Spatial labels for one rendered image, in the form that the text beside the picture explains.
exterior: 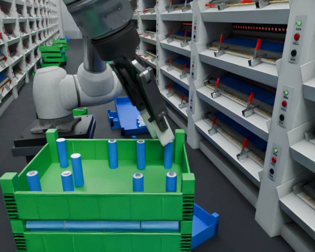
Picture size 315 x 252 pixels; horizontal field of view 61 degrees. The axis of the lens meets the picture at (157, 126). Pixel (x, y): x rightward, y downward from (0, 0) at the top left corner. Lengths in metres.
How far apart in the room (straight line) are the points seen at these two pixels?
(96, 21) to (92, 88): 0.84
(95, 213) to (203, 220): 0.65
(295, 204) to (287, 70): 0.41
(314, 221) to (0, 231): 1.03
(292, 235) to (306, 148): 0.32
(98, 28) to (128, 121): 1.44
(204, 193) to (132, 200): 0.80
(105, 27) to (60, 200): 0.27
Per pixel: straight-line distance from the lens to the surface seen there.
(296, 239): 1.04
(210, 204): 1.16
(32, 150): 1.26
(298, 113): 0.86
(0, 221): 1.22
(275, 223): 1.05
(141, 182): 0.45
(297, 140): 0.90
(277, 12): 0.93
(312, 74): 0.85
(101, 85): 1.23
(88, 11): 0.42
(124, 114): 1.87
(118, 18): 0.42
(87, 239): 0.50
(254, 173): 1.08
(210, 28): 1.43
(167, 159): 0.58
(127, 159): 0.63
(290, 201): 0.97
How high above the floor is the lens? 0.71
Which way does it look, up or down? 22 degrees down
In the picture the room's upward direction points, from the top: straight up
